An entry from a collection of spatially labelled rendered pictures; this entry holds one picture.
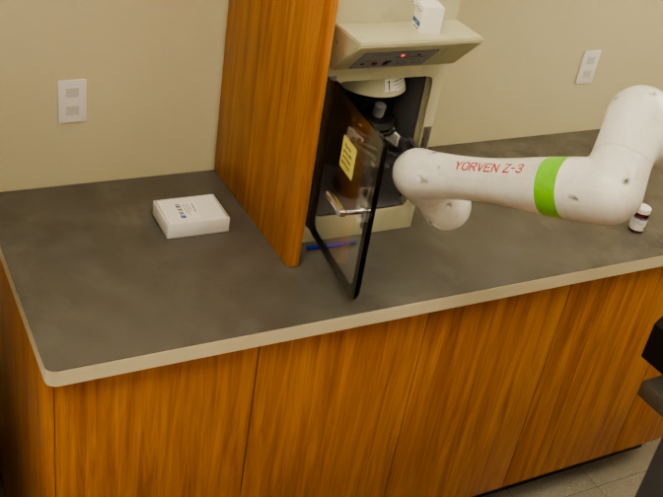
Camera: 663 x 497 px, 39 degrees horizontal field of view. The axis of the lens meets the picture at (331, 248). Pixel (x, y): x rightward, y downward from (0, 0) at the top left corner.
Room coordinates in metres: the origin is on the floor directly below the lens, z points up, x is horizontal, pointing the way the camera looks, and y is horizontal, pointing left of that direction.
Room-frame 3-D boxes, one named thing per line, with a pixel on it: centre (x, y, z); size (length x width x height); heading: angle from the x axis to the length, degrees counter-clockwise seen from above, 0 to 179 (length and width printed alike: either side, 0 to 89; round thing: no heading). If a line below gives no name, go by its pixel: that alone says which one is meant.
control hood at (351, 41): (2.02, -0.09, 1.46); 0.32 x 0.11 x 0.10; 122
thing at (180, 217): (1.99, 0.36, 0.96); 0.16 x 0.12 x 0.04; 121
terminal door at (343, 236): (1.83, 0.00, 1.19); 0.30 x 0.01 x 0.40; 25
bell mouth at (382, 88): (2.16, -0.02, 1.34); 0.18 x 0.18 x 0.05
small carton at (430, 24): (2.04, -0.12, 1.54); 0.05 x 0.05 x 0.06; 18
